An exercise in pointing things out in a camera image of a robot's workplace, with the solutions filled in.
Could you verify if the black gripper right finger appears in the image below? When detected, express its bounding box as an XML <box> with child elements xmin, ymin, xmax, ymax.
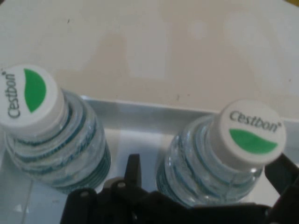
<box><xmin>263</xmin><ymin>153</ymin><xmax>299</xmax><ymax>224</ymax></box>

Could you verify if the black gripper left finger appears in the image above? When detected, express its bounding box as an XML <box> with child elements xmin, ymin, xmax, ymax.
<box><xmin>66</xmin><ymin>153</ymin><xmax>151</xmax><ymax>224</ymax></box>

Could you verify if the clear water bottle white cap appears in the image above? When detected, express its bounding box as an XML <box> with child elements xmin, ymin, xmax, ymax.
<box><xmin>155</xmin><ymin>98</ymin><xmax>287</xmax><ymax>209</ymax></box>
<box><xmin>0</xmin><ymin>65</ymin><xmax>112</xmax><ymax>196</ymax></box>

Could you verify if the white and blue cardboard box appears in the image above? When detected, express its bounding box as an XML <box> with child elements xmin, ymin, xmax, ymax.
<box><xmin>0</xmin><ymin>94</ymin><xmax>299</xmax><ymax>224</ymax></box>

